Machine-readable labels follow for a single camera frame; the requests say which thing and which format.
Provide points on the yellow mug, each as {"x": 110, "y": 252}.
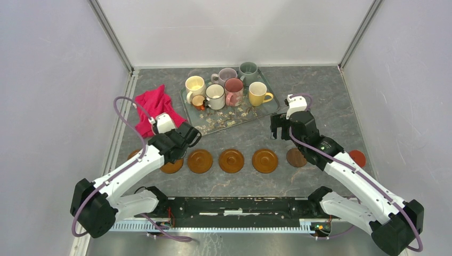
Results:
{"x": 258, "y": 94}

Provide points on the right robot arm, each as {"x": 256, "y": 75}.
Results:
{"x": 393, "y": 223}

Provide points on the pink mug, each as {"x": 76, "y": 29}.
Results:
{"x": 234, "y": 92}

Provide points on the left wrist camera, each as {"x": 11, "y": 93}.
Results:
{"x": 161, "y": 124}

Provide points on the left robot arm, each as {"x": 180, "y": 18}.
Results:
{"x": 96, "y": 206}

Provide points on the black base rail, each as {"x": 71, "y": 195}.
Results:
{"x": 237, "y": 212}

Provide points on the white black-rimmed mug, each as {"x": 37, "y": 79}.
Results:
{"x": 215, "y": 97}

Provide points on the lilac mug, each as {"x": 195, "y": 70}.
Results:
{"x": 223, "y": 75}

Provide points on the wooden coaster one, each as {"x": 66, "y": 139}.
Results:
{"x": 200, "y": 161}

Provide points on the wooden coaster four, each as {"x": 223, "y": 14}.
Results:
{"x": 134, "y": 154}

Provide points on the wooden coaster three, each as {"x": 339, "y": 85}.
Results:
{"x": 171, "y": 168}

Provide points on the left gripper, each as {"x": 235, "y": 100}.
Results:
{"x": 169, "y": 133}

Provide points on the floral serving tray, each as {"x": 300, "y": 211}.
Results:
{"x": 209, "y": 121}

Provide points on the red cloth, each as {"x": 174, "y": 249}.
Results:
{"x": 155, "y": 102}

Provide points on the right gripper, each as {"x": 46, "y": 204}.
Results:
{"x": 279, "y": 120}

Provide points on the small orange cup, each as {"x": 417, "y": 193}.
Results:
{"x": 199, "y": 102}

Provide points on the wooden coaster five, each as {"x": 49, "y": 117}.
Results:
{"x": 265, "y": 161}

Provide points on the green mug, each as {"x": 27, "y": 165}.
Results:
{"x": 248, "y": 73}

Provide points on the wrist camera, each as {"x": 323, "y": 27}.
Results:
{"x": 297, "y": 102}
{"x": 161, "y": 124}

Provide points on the cream mug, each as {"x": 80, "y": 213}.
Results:
{"x": 194, "y": 85}

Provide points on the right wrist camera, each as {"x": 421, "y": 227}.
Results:
{"x": 297, "y": 102}

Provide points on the dark walnut coaster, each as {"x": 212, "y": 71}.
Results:
{"x": 295, "y": 158}

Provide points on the red round coaster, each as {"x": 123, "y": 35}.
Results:
{"x": 358, "y": 157}

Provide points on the wooden coaster two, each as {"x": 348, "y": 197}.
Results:
{"x": 231, "y": 161}

